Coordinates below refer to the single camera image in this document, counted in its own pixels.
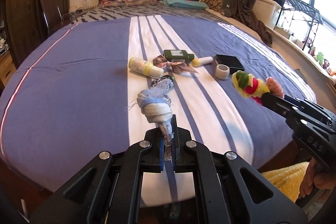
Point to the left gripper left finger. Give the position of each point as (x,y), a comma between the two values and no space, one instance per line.
(160,150)

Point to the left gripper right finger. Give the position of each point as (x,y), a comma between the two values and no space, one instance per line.
(183,161)

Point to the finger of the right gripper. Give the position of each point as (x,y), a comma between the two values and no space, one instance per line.
(303,105)
(276,104)

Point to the colourful knotted rope toy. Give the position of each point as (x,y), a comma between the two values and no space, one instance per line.
(249,86)

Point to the white tape roll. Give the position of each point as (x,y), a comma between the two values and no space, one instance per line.
(222,72)

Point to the purple striped ribbon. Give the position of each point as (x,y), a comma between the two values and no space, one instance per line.
(176,66)

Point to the yellow white lotion bottle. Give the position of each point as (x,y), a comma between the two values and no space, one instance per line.
(145,68)

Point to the black thread spool green ends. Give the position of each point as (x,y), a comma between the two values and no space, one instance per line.
(164,82)

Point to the right hand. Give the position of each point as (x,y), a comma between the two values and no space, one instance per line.
(322,181)

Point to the green frog toy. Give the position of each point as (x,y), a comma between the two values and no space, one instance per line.
(319,58)

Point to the black box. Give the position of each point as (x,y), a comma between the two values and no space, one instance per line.
(230,61)

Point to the small yellow white tube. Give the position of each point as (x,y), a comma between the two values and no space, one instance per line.
(197,62)

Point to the black metal rack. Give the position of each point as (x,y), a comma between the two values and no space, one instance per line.
(298,10)

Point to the dark green bottle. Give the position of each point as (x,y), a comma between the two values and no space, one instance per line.
(178,56)

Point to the white storage box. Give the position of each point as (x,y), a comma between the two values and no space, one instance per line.
(267,11)

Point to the blue white striped bedspread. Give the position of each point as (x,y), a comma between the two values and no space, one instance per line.
(74,96)

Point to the teal pillow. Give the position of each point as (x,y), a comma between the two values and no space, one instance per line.
(185,4)

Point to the black white patterned sheet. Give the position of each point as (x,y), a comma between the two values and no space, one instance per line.
(114,13)

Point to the dark wooden chair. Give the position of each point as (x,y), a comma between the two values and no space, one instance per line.
(54,15)

